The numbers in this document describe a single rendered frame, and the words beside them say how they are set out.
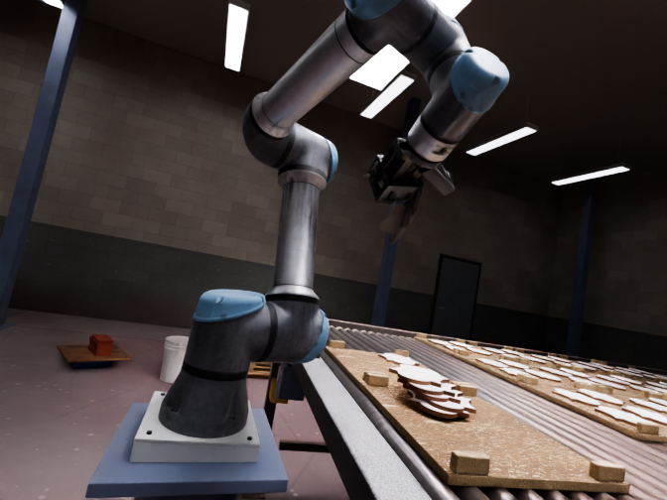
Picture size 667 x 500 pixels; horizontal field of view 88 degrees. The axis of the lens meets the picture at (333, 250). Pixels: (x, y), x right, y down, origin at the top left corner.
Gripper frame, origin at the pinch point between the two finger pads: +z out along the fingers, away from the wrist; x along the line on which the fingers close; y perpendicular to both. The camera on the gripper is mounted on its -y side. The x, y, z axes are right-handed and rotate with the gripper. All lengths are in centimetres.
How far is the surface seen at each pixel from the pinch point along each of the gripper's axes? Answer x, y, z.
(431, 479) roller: 47.8, 6.7, 0.1
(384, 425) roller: 39.9, 3.7, 16.2
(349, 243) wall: -249, -249, 461
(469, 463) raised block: 46.9, 1.4, -3.2
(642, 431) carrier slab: 56, -68, 15
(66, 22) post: -447, 162, 258
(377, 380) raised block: 30.3, -5.4, 31.4
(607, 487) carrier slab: 56, -24, -4
